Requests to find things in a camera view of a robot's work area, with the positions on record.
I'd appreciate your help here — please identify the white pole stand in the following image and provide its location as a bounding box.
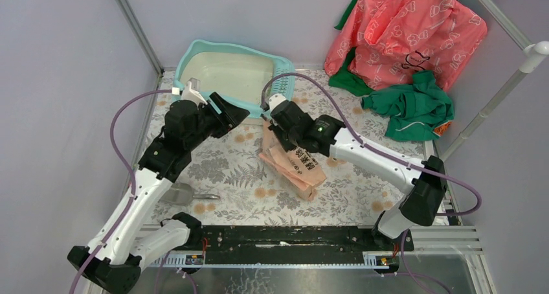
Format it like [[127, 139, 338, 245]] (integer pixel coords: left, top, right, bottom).
[[437, 41, 549, 164]]

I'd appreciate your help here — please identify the pink cat litter bag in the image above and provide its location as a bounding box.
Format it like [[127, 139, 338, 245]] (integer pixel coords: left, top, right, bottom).
[[259, 121, 326, 201]]

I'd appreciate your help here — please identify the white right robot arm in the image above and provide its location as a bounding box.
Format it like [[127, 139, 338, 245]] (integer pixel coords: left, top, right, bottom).
[[267, 94, 447, 250]]

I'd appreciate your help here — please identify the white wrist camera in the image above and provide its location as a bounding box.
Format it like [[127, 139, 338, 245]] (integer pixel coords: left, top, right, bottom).
[[263, 93, 289, 112], [171, 78, 207, 106]]

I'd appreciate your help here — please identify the grey litter scoop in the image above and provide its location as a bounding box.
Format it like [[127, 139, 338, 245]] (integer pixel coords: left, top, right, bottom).
[[160, 183, 221, 206]]

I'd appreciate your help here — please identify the teal litter box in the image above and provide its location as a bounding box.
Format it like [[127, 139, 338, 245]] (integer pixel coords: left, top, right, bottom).
[[173, 40, 295, 126]]

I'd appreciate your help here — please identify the pink patterned jacket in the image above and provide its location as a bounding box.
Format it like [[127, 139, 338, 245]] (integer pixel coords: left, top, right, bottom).
[[324, 0, 487, 92]]

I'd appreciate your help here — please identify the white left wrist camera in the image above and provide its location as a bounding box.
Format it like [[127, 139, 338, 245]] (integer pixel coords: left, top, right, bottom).
[[171, 78, 207, 106]]

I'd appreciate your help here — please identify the green sweatshirt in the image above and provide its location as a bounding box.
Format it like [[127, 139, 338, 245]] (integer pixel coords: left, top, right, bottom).
[[361, 71, 454, 142]]

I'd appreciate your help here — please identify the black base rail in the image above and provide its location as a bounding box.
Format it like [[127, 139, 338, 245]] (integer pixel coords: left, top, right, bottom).
[[183, 225, 414, 266]]

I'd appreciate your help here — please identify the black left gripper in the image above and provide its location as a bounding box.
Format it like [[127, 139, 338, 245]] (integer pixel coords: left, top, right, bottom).
[[185, 92, 250, 151]]

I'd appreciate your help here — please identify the dark green garment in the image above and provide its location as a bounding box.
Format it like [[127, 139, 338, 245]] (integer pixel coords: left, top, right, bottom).
[[328, 0, 432, 98]]

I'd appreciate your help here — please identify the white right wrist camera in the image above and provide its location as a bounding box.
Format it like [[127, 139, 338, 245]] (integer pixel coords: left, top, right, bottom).
[[263, 93, 289, 112]]

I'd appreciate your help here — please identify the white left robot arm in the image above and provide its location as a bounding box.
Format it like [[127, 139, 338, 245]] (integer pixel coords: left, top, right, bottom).
[[67, 93, 249, 293]]

